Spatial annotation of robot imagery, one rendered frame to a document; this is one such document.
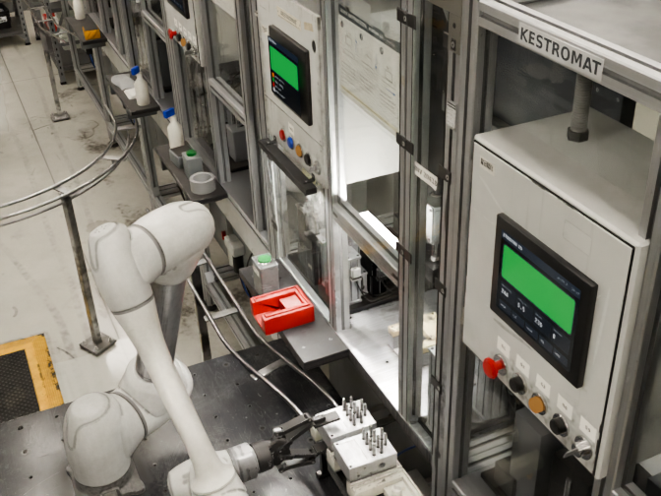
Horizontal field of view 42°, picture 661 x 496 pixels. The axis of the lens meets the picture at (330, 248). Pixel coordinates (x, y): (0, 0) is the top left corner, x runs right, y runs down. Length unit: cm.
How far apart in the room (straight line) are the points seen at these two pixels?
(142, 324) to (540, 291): 90
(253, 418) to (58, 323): 192
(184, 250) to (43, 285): 272
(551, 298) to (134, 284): 91
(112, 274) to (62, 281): 276
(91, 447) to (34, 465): 33
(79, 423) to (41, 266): 258
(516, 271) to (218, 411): 137
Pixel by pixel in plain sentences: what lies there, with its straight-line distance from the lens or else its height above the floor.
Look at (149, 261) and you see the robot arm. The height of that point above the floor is 144.
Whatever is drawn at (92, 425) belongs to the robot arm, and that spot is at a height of 93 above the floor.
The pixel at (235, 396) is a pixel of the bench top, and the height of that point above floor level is 68.
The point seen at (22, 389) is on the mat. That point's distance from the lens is 399.
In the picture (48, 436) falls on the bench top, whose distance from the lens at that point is 270.
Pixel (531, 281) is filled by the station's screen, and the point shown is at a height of 163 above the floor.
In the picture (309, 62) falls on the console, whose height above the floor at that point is 170.
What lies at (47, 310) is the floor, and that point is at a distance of 446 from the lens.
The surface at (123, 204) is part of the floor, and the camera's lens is 529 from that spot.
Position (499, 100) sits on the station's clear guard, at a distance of 153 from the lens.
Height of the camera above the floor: 244
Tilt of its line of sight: 32 degrees down
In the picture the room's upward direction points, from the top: 2 degrees counter-clockwise
